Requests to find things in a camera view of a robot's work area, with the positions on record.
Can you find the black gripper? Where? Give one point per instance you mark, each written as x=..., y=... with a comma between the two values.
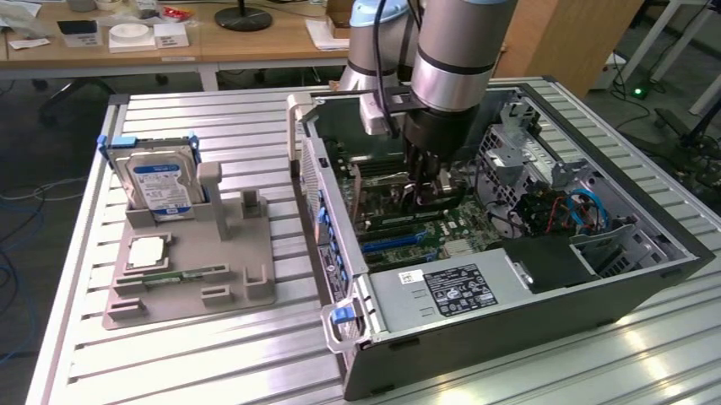
x=439, y=135

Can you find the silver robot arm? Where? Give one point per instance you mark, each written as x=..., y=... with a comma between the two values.
x=450, y=42

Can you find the metal disk bay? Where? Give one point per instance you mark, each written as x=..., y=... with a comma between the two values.
x=506, y=169

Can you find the black installed RAM stick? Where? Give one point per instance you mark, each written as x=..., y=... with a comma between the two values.
x=406, y=218

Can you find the green motherboard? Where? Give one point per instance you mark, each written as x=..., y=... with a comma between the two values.
x=450, y=236

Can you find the blue expansion slot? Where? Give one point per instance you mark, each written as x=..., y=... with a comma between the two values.
x=391, y=250
x=394, y=239

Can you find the stack of white papers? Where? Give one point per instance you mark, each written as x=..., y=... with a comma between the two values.
x=326, y=38

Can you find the wooden cabinet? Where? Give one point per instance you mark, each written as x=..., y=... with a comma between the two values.
x=564, y=38

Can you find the brown cardboard box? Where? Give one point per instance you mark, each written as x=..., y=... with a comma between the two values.
x=338, y=12

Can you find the black plastic shroud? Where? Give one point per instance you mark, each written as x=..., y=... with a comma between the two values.
x=541, y=261

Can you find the grey power supply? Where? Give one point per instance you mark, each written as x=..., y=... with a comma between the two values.
x=406, y=295

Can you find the wooden desk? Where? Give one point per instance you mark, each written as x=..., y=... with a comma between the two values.
x=254, y=46

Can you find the black chair base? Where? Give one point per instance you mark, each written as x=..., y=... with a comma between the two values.
x=676, y=126

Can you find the black lamp base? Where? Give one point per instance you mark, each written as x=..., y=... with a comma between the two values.
x=243, y=19

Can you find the blue case latch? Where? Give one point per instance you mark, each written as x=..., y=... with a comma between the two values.
x=341, y=315

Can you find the hard disk with blue rails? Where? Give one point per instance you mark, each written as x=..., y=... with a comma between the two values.
x=158, y=185

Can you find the white labelled box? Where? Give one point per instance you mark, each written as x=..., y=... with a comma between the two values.
x=170, y=36

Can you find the black PC case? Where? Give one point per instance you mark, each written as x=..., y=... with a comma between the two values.
x=506, y=358

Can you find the red packet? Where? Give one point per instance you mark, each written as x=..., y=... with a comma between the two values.
x=175, y=13

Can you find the green RAM stick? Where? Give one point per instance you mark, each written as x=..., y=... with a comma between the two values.
x=175, y=277

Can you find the silver CPU chip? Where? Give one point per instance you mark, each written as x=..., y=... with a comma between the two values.
x=146, y=253

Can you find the white box with round tape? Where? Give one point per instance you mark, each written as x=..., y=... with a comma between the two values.
x=131, y=38

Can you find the grey parts rack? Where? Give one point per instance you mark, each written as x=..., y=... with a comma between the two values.
x=186, y=304

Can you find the white box with black lid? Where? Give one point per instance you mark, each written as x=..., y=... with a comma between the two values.
x=80, y=34

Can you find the white paper slip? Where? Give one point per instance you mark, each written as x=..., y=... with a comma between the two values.
x=28, y=43

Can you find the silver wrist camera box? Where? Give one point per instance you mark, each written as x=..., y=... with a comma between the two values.
x=374, y=116

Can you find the white table frame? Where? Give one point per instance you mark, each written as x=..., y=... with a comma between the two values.
x=676, y=25

